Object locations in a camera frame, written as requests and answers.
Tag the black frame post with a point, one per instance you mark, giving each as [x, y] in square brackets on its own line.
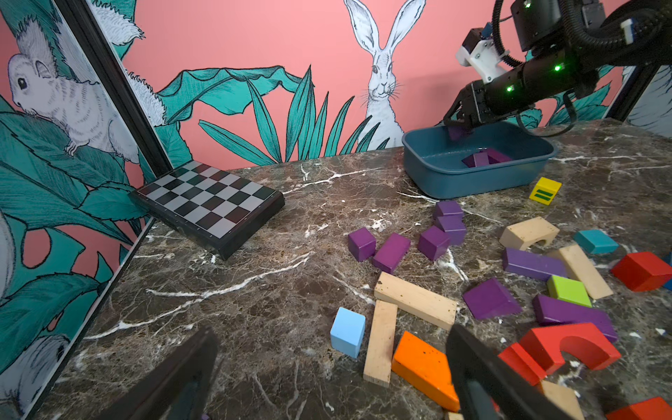
[636, 80]
[105, 62]

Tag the orange rectangular brick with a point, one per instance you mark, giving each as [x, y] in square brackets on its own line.
[426, 369]

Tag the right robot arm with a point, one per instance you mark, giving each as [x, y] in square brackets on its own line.
[568, 56]

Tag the yellow cube green stripes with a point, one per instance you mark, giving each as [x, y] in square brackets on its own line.
[545, 190]

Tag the red arch brick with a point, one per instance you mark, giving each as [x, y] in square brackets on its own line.
[585, 342]

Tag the purple cube brick middle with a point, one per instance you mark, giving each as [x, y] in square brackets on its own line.
[454, 227]

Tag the red cube brick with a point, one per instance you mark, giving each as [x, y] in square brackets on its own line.
[642, 272]

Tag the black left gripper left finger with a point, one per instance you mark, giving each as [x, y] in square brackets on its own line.
[177, 388]

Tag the purple cube brick lower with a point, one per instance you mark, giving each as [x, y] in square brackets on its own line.
[433, 243]

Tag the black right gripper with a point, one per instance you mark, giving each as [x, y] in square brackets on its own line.
[481, 103]

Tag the black white chessboard box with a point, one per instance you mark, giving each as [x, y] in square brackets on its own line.
[216, 209]

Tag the light blue cube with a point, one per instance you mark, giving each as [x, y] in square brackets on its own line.
[347, 332]

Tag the lime green cube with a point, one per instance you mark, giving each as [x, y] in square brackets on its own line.
[568, 290]

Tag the purple rectangular brick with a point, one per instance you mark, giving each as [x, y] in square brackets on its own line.
[393, 251]

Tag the black frame post right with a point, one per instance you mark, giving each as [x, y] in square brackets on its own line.
[636, 80]

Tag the purple cube brick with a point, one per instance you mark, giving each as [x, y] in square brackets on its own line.
[454, 227]
[433, 243]
[448, 209]
[361, 244]

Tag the purple long brick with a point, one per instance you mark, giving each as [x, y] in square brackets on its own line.
[532, 265]
[549, 311]

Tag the teal plastic storage bin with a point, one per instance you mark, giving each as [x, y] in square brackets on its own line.
[433, 159]

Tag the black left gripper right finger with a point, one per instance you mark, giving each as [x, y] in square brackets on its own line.
[483, 381]

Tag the purple wedge brick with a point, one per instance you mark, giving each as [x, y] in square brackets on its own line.
[491, 299]

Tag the black frame post left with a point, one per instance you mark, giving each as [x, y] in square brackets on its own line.
[105, 62]

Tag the natural wood arch brick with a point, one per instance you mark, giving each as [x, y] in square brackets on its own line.
[522, 235]

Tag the purple long brick lower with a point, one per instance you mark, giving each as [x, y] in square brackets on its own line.
[549, 311]

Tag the teal small brick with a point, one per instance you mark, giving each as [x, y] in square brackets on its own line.
[595, 242]

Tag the natural wood plank brick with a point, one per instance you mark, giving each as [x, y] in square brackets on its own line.
[579, 267]

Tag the natural wood upright plank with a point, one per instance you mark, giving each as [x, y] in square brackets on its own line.
[377, 368]

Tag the purple cube brick upper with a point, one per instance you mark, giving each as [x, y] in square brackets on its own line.
[448, 209]

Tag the long natural wood brick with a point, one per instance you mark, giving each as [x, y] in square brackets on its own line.
[418, 301]

